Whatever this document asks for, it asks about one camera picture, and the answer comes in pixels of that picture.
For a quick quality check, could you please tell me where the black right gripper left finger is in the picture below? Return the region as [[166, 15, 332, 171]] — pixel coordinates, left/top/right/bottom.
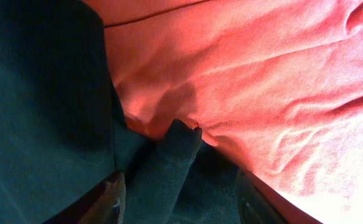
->
[[44, 171, 126, 224]]

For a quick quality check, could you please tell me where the black t-shirt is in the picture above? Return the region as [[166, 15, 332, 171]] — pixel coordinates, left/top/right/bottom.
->
[[0, 1, 241, 223]]

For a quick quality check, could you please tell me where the red t-shirt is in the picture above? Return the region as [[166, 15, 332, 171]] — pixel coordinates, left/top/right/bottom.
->
[[88, 0, 363, 223]]

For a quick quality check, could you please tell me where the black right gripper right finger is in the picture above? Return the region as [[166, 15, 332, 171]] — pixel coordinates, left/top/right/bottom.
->
[[235, 169, 288, 224]]

